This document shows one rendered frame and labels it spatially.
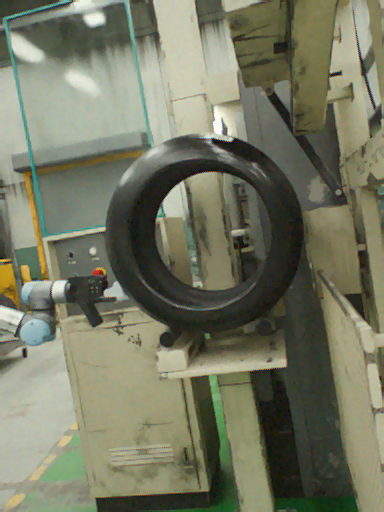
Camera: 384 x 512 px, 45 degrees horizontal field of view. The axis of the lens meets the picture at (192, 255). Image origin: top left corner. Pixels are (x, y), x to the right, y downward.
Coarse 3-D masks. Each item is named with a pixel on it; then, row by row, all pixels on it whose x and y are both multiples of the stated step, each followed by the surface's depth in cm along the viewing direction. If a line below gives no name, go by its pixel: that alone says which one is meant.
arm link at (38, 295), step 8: (24, 288) 148; (32, 288) 147; (40, 288) 146; (48, 288) 146; (24, 296) 147; (32, 296) 147; (40, 296) 146; (48, 296) 146; (32, 304) 147; (40, 304) 146; (48, 304) 147
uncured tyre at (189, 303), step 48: (192, 144) 125; (240, 144) 126; (144, 192) 154; (288, 192) 124; (144, 240) 158; (288, 240) 123; (144, 288) 131; (192, 288) 157; (240, 288) 154; (288, 288) 130
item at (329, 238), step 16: (320, 208) 150; (336, 208) 150; (304, 224) 164; (320, 224) 151; (336, 224) 150; (352, 224) 149; (304, 240) 171; (320, 240) 151; (336, 240) 150; (352, 240) 150; (320, 256) 152; (336, 256) 151; (352, 256) 150; (336, 272) 151; (352, 272) 150; (320, 288) 153; (352, 288) 151
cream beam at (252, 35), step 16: (224, 0) 97; (240, 0) 97; (256, 0) 96; (272, 0) 96; (240, 16) 101; (256, 16) 102; (272, 16) 103; (240, 32) 109; (256, 32) 111; (272, 32) 113; (240, 48) 119; (256, 48) 121; (272, 48) 123; (240, 64) 132; (256, 64) 134; (272, 64) 136; (256, 80) 150
